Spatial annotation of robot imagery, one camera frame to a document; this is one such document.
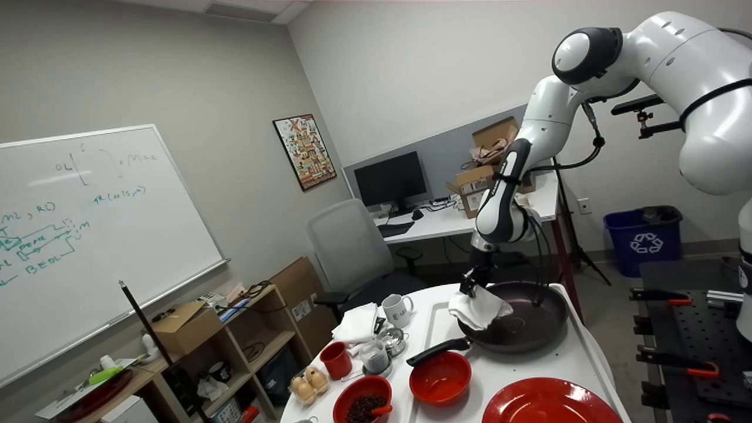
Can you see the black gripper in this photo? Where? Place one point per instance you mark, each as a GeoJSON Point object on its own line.
{"type": "Point", "coordinates": [481, 269]}

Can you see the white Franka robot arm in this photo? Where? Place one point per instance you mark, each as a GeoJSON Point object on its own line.
{"type": "Point", "coordinates": [707, 95]}

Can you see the dark nonstick frying pan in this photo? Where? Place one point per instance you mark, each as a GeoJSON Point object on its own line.
{"type": "Point", "coordinates": [531, 313]}

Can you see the round white table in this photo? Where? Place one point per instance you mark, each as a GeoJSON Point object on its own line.
{"type": "Point", "coordinates": [423, 301]}

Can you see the white office desk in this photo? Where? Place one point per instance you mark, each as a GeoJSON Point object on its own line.
{"type": "Point", "coordinates": [437, 224]}

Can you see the white printed mug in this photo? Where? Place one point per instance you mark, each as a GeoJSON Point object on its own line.
{"type": "Point", "coordinates": [399, 311]}

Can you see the metal cup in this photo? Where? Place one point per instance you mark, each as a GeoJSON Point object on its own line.
{"type": "Point", "coordinates": [375, 358]}
{"type": "Point", "coordinates": [390, 341]}

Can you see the black keyboard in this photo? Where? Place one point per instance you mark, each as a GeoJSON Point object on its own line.
{"type": "Point", "coordinates": [395, 228]}

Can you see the empty red bowl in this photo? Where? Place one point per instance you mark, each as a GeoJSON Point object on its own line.
{"type": "Point", "coordinates": [441, 378]}

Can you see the open cardboard box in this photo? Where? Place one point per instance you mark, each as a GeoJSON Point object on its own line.
{"type": "Point", "coordinates": [474, 189]}
{"type": "Point", "coordinates": [494, 138]}

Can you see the black tripod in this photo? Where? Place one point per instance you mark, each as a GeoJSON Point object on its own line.
{"type": "Point", "coordinates": [576, 250]}

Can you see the white napkin stack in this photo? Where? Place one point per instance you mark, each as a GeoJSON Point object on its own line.
{"type": "Point", "coordinates": [355, 323]}

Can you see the grey and black office chair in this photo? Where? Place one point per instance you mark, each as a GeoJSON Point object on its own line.
{"type": "Point", "coordinates": [349, 242]}

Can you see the black computer monitor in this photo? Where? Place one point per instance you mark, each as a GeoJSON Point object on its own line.
{"type": "Point", "coordinates": [390, 178]}

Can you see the large red plate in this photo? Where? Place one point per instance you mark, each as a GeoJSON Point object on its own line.
{"type": "Point", "coordinates": [548, 402]}

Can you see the red mug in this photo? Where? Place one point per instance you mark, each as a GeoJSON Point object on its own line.
{"type": "Point", "coordinates": [338, 363]}

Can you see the red bowl with beans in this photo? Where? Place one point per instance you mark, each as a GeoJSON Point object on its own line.
{"type": "Point", "coordinates": [362, 400]}

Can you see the large flat cardboard box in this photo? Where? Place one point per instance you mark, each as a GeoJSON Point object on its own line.
{"type": "Point", "coordinates": [301, 296]}

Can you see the blue recycling bin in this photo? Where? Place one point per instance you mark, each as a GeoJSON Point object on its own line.
{"type": "Point", "coordinates": [642, 237]}

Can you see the bread roll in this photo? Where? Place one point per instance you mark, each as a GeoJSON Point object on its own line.
{"type": "Point", "coordinates": [299, 385]}
{"type": "Point", "coordinates": [318, 378]}

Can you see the framed colourful poster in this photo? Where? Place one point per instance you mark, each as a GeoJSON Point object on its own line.
{"type": "Point", "coordinates": [307, 151]}

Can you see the black robot workbench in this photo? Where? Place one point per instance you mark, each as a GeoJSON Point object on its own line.
{"type": "Point", "coordinates": [690, 344]}

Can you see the wooden shelf unit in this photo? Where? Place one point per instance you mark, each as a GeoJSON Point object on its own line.
{"type": "Point", "coordinates": [244, 337]}

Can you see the stack of papers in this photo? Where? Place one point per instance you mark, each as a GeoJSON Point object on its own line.
{"type": "Point", "coordinates": [227, 301]}

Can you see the small cardboard box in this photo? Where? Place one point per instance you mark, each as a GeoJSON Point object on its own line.
{"type": "Point", "coordinates": [184, 330]}

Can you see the thin black pole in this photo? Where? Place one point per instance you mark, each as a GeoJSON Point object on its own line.
{"type": "Point", "coordinates": [150, 337]}

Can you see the small white bottle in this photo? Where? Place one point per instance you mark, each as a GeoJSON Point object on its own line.
{"type": "Point", "coordinates": [150, 345]}

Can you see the green object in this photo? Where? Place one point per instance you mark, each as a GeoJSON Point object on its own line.
{"type": "Point", "coordinates": [105, 373]}

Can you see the dark red plate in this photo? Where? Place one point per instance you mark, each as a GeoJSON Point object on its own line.
{"type": "Point", "coordinates": [94, 396]}

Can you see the black aluminium frame stand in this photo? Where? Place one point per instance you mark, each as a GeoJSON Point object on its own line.
{"type": "Point", "coordinates": [647, 106]}

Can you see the wall whiteboard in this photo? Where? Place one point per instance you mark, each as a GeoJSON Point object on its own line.
{"type": "Point", "coordinates": [94, 235]}

